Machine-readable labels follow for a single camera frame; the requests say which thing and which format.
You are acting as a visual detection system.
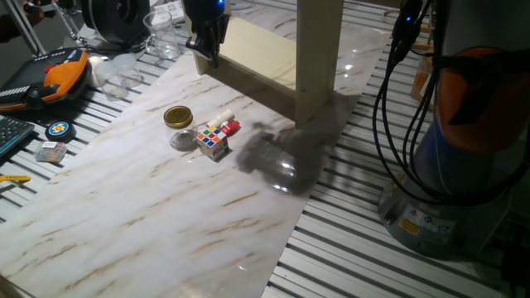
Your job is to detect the clear box coloured clips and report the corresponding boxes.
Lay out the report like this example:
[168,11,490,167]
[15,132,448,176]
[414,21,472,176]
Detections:
[34,141,68,164]

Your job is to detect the silver metal stand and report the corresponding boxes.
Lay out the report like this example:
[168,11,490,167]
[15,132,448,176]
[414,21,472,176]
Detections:
[49,0,99,49]

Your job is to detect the yellow handled tool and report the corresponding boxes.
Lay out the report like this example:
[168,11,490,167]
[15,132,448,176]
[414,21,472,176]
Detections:
[0,174,32,195]

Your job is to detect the wooden slat rack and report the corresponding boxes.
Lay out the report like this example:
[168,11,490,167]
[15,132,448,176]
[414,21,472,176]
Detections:
[409,16,436,53]

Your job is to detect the black filament spool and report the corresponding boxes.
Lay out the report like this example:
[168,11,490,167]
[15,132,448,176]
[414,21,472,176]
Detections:
[80,0,151,46]

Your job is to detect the small red object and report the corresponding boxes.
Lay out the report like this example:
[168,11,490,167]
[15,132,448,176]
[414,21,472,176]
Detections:
[220,119,242,138]

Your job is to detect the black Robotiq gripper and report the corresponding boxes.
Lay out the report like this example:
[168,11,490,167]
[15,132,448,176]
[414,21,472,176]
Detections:
[183,0,231,70]

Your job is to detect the clear plastic cup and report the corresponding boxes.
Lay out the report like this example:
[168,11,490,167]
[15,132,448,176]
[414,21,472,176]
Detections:
[94,60,128,103]
[112,53,144,89]

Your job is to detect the clear glass beaker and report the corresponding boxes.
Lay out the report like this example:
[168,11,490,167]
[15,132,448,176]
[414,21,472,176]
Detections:
[142,10,182,60]

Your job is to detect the aluminium profile pole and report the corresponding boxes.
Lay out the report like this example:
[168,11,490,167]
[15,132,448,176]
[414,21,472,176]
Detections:
[3,0,47,57]

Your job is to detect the cream wooden shelf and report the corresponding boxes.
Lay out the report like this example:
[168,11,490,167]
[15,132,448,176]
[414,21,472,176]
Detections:
[188,0,345,128]

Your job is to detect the multicoloured Rubik's cube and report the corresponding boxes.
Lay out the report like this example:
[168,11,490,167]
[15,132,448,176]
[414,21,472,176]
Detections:
[196,126,230,162]

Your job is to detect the white ball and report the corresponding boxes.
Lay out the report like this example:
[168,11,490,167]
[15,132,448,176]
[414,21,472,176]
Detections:
[87,55,104,88]

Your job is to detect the black plug cable blue light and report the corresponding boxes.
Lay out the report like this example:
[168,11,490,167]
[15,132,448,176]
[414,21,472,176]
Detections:
[391,0,423,65]

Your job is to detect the round black puck blue logo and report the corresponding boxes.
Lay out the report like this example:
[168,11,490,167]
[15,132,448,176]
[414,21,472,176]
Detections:
[45,119,78,144]

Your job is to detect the orange black teach pendant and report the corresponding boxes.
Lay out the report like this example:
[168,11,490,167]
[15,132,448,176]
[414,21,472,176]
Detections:
[0,48,90,113]

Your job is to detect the white power strip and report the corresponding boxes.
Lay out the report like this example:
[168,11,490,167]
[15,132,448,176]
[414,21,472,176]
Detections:
[152,0,186,24]

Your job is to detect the glass jar gold lid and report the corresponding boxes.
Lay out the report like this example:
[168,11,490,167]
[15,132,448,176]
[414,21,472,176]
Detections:
[162,105,200,153]

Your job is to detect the marble patterned mat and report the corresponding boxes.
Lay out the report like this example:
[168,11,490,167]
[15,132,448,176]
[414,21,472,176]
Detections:
[0,0,393,298]

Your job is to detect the forearm in dark red sleeve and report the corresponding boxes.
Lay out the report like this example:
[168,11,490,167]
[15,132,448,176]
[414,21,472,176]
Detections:
[0,12,29,45]

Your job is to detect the operator bare hand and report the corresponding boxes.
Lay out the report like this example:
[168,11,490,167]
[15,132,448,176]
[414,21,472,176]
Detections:
[22,2,50,26]

